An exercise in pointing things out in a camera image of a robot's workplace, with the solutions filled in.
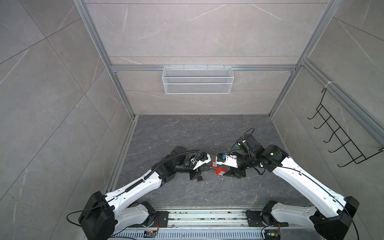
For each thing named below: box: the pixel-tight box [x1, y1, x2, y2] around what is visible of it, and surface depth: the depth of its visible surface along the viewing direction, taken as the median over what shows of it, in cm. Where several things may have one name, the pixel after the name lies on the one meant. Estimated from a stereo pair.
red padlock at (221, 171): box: [216, 167, 227, 176], surface depth 73 cm
